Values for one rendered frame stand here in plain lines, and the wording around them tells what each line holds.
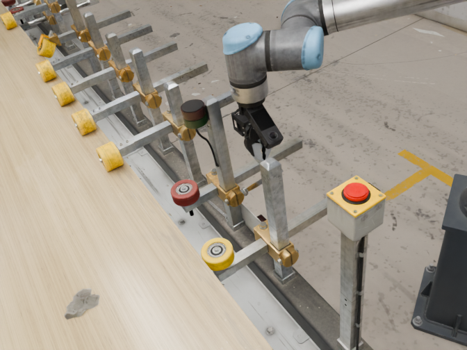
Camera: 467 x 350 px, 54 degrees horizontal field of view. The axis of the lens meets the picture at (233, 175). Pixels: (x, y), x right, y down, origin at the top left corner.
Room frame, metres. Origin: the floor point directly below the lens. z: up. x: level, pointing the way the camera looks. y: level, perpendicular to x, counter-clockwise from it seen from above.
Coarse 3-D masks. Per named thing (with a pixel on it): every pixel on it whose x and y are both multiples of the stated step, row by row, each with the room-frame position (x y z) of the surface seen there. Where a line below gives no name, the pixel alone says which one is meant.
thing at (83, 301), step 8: (88, 288) 0.70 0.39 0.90; (80, 296) 0.68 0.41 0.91; (88, 296) 0.66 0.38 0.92; (96, 296) 0.67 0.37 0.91; (72, 304) 0.65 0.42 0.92; (80, 304) 0.66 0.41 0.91; (88, 304) 0.65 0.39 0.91; (96, 304) 0.65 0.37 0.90; (72, 312) 0.64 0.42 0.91; (80, 312) 0.63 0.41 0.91
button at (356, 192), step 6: (348, 186) 0.54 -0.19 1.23; (354, 186) 0.54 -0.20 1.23; (360, 186) 0.54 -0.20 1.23; (348, 192) 0.53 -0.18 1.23; (354, 192) 0.53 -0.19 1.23; (360, 192) 0.52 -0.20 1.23; (366, 192) 0.52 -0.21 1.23; (348, 198) 0.52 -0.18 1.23; (354, 198) 0.52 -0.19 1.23; (360, 198) 0.51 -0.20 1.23
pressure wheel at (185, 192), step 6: (186, 180) 1.01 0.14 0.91; (174, 186) 1.00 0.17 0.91; (180, 186) 0.99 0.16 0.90; (186, 186) 0.99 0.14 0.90; (192, 186) 0.98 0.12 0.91; (174, 192) 0.97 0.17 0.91; (180, 192) 0.97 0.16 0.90; (186, 192) 0.96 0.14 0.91; (192, 192) 0.95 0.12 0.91; (198, 192) 0.97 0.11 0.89; (174, 198) 0.95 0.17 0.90; (180, 198) 0.94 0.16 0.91; (186, 198) 0.94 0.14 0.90; (192, 198) 0.95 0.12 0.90; (198, 198) 0.96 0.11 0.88; (180, 204) 0.94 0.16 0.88; (186, 204) 0.94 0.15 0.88; (192, 210) 0.98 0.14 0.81
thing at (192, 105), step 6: (186, 102) 0.99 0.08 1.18; (192, 102) 0.99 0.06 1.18; (198, 102) 0.98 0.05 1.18; (186, 108) 0.97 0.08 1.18; (192, 108) 0.96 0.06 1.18; (198, 108) 0.95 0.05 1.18; (210, 126) 0.97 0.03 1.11; (198, 132) 0.97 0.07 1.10; (204, 138) 0.97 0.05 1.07; (210, 144) 0.98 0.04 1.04; (216, 162) 0.98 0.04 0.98
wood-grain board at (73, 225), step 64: (0, 64) 2.08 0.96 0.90; (0, 128) 1.51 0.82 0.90; (64, 128) 1.43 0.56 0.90; (0, 192) 1.14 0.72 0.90; (64, 192) 1.07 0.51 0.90; (128, 192) 1.02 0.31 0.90; (0, 256) 0.86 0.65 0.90; (64, 256) 0.82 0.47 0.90; (128, 256) 0.78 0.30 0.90; (192, 256) 0.73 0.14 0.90; (0, 320) 0.66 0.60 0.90; (64, 320) 0.63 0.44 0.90; (128, 320) 0.59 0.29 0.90; (192, 320) 0.56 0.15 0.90
